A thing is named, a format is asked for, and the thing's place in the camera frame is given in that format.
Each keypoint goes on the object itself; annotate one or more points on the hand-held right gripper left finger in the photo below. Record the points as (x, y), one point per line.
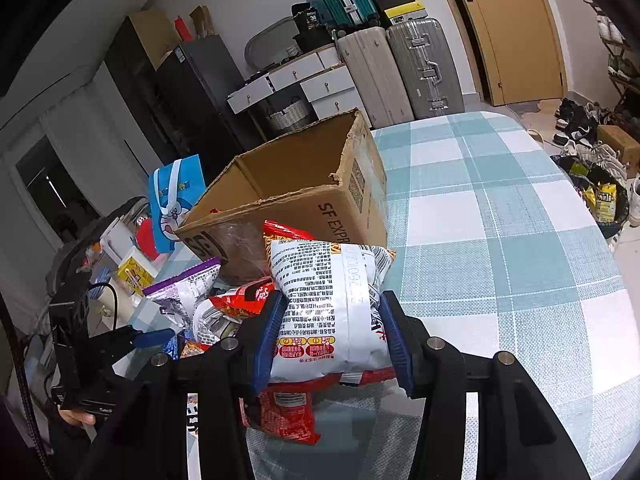
(264, 345)

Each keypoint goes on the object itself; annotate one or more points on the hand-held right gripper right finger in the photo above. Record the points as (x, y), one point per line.
(396, 350)

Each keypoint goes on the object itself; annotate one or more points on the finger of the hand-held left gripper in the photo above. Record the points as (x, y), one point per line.
(150, 338)

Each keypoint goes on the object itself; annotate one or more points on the purple and white snack packet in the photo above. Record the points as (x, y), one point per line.
(212, 322)
(182, 287)

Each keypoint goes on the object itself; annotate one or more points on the white and red snack packet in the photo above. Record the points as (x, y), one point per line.
(320, 300)

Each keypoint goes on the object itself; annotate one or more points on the brown cardboard box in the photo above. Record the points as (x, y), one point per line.
(300, 170)

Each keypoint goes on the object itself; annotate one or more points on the person's left hand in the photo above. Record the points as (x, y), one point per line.
(77, 417)

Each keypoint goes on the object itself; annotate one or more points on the small yellow box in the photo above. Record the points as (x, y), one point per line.
(135, 275)

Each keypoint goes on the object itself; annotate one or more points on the red plastic bag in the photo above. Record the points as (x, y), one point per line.
(146, 240)

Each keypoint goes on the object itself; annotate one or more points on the white box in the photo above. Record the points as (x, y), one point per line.
(116, 240)

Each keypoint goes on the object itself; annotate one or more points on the blue cartoon gift bag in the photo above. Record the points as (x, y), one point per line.
(175, 200)

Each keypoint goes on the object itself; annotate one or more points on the woven storage basket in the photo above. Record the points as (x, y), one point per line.
(289, 116)

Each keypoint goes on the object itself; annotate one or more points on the black cabinet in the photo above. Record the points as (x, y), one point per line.
(205, 100)

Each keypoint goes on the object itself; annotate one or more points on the black trash bin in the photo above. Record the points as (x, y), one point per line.
(590, 195)

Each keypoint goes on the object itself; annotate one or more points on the white drawer chest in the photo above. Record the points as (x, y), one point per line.
(332, 92)

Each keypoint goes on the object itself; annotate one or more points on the white desk with drawers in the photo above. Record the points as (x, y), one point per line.
(285, 77)

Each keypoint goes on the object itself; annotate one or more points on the beige suitcase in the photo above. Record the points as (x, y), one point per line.
(372, 77)

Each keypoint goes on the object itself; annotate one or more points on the silver suitcase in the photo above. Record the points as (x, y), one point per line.
(425, 67)

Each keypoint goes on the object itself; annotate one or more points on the pile of shoes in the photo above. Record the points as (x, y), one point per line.
(580, 125)

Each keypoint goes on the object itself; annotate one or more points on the small cardboard box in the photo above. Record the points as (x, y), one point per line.
(620, 147)

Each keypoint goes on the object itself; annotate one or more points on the grey oval basin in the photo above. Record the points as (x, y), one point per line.
(267, 42)

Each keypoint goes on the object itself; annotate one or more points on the red paper bag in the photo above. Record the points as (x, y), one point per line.
(184, 30)

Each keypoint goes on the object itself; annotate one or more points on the brown paper bag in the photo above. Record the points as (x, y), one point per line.
(201, 21)

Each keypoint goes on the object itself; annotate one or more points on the black printed box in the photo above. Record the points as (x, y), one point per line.
(311, 17)

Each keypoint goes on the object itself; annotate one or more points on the wooden door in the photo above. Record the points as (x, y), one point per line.
(515, 30)

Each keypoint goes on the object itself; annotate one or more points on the black and yellow box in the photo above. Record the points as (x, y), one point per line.
(400, 6)

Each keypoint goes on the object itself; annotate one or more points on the shoe rack with shoes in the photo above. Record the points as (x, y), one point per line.
(617, 50)

